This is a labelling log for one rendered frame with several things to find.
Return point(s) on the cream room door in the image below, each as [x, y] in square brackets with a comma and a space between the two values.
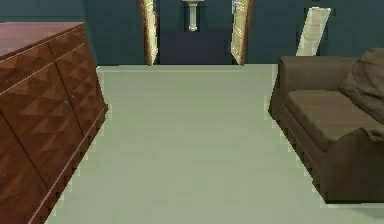
[150, 30]
[240, 30]

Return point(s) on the brown sofa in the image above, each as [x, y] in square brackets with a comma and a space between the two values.
[320, 126]

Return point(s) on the red-brown wooden sideboard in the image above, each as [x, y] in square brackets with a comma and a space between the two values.
[36, 110]

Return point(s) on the brown sofa cushion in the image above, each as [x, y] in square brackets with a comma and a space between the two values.
[366, 83]

